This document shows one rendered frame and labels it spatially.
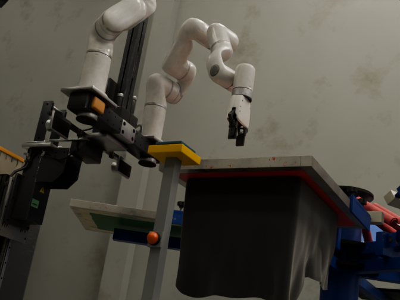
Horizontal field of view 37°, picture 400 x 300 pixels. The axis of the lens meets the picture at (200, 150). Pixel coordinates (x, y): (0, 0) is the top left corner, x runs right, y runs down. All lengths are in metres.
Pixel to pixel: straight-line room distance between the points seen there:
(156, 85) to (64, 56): 7.05
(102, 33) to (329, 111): 5.22
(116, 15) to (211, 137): 5.46
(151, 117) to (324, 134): 4.74
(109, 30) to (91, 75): 0.17
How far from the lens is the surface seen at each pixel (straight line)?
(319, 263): 2.26
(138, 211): 2.99
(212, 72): 2.20
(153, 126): 2.45
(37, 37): 10.13
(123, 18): 2.17
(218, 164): 2.07
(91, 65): 2.14
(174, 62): 2.53
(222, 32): 2.38
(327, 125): 7.09
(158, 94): 2.51
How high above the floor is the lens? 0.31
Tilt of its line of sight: 20 degrees up
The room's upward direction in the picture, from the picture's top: 9 degrees clockwise
